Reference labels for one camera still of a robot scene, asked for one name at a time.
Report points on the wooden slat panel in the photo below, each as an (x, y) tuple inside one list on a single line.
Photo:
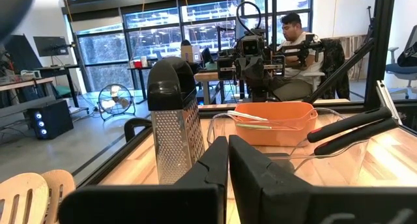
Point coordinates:
[(355, 54)]

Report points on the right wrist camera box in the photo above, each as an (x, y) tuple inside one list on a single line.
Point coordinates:
[(252, 46)]

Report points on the metal tongs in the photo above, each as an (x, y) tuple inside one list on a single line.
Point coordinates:
[(254, 126)]

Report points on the black computer tower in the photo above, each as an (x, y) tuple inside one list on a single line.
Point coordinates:
[(50, 120)]

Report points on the small computer monitor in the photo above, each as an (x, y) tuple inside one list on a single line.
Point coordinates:
[(50, 45)]

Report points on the black frame clamp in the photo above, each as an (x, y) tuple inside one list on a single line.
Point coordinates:
[(130, 126)]

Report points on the red cup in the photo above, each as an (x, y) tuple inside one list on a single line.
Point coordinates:
[(138, 64)]

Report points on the black aluminium table frame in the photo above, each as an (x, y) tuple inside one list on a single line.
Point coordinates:
[(379, 38)]

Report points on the blue office chair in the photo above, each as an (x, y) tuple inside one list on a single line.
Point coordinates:
[(400, 71)]

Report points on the cardboard box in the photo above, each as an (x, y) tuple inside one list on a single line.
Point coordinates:
[(190, 54)]

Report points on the large black-framed window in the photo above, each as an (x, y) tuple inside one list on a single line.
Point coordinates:
[(156, 38)]

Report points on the black floor fan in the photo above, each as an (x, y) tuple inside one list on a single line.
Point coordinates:
[(115, 102)]

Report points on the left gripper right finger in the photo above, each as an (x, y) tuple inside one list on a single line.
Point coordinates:
[(260, 178)]

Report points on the small wooden-top table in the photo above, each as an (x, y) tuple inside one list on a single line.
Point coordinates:
[(208, 77)]

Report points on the orange plastic bin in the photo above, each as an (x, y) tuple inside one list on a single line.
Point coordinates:
[(286, 126)]

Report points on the round black turner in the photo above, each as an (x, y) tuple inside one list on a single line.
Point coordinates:
[(358, 136)]

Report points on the black jacket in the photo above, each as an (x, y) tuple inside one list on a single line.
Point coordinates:
[(335, 64)]

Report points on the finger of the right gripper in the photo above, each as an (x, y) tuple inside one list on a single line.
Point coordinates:
[(241, 69), (256, 71)]

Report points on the clear plastic bin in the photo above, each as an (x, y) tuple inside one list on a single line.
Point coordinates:
[(342, 152)]

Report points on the wooden slotted spatula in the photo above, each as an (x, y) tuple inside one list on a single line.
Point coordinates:
[(62, 185), (19, 191)]

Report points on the black standing desk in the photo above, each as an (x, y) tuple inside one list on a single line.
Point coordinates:
[(58, 69)]

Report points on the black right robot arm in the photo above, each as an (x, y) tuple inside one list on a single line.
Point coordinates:
[(260, 92)]

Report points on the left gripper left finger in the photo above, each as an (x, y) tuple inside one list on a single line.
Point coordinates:
[(211, 165)]

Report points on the white cup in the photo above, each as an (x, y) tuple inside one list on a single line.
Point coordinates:
[(144, 62)]

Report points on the silver aluminium bracket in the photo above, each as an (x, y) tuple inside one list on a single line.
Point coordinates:
[(389, 100)]

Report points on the person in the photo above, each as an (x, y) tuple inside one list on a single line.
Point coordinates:
[(296, 77)]

